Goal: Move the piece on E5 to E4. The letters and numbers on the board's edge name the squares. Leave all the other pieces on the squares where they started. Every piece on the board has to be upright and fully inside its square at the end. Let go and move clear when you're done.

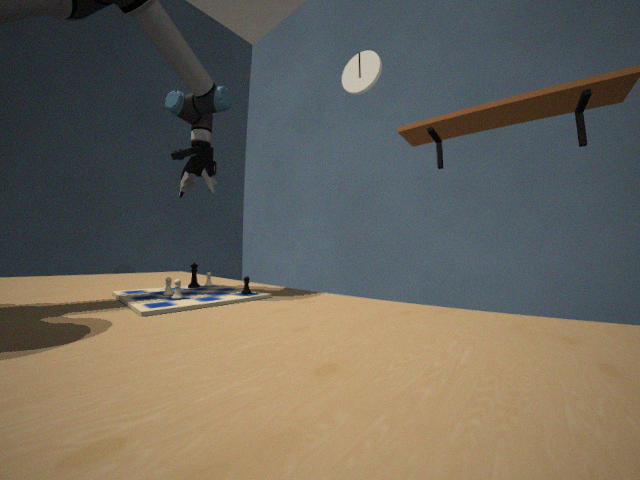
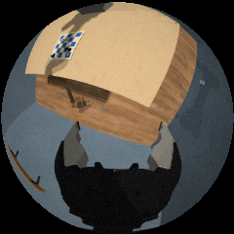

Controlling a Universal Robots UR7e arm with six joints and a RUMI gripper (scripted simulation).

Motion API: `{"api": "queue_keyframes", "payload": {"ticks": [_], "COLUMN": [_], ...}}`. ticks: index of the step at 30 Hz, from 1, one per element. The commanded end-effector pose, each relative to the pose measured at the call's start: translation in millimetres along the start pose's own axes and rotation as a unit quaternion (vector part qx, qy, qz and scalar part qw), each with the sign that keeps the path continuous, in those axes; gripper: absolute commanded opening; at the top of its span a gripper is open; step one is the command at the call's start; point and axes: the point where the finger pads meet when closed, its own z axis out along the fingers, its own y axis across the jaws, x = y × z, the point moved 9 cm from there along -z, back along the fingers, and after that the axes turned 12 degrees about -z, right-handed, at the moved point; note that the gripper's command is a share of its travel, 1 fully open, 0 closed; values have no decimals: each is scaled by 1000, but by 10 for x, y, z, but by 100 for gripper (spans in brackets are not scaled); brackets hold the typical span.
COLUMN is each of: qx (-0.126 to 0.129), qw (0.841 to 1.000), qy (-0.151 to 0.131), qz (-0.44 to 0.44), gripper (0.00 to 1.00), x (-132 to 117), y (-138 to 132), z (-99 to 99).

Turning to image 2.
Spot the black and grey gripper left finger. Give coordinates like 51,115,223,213
55,121,89,196

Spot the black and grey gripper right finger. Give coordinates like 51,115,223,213
147,122,181,202

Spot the blue and white checkerboard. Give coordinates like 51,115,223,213
50,30,86,60

